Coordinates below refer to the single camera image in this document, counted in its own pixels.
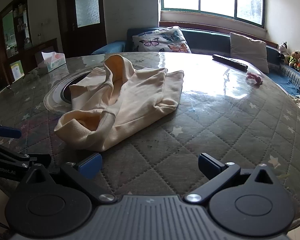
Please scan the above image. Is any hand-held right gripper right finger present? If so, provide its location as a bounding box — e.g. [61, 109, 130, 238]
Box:
[184, 152, 282, 204]

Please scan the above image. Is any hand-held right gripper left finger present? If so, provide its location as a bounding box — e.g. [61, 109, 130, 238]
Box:
[21, 152, 117, 204]

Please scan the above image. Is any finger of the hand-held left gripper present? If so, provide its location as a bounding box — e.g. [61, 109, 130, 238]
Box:
[0, 142, 52, 172]
[0, 123, 22, 139]

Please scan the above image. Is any cream sweatshirt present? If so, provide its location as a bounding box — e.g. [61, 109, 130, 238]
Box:
[54, 54, 185, 152]

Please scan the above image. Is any brown plush in green clothes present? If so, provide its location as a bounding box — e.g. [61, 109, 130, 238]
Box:
[289, 51, 300, 68]

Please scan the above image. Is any round glass turntable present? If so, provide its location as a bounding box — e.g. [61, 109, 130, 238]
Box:
[43, 69, 97, 112]

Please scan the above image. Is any green bordered board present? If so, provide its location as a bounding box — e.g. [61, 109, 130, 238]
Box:
[10, 60, 24, 81]

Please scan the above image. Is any green tissue box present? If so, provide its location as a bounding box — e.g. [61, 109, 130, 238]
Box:
[37, 51, 67, 72]

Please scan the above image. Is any low dark wooden sideboard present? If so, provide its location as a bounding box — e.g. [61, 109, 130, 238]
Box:
[22, 38, 59, 68]

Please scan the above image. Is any small pink item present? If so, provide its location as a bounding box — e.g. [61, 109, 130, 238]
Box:
[246, 72, 263, 86]

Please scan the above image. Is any black remote control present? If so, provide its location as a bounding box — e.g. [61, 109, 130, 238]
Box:
[212, 54, 248, 72]

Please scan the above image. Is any dark wooden glass-panel door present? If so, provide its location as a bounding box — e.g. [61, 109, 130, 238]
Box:
[56, 0, 107, 58]

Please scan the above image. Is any light blue cushion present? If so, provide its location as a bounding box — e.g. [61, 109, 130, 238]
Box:
[91, 41, 127, 55]

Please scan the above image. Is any plain beige pillow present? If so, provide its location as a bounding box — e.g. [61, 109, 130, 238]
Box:
[229, 32, 270, 74]

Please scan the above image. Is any dark blue sofa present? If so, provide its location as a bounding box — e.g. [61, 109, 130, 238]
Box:
[91, 27, 300, 98]

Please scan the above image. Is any butterfly print pillow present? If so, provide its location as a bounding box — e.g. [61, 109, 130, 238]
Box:
[132, 26, 192, 54]

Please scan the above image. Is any black and white cow plush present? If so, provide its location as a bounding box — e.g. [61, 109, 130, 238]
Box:
[277, 42, 289, 58]

